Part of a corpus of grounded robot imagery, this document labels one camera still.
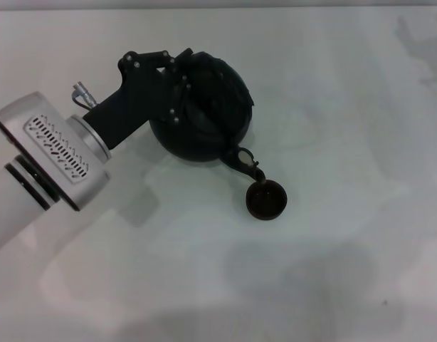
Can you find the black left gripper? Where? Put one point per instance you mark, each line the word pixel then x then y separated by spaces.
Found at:
pixel 133 103

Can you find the small dark teacup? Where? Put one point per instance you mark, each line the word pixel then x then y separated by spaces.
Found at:
pixel 266 201

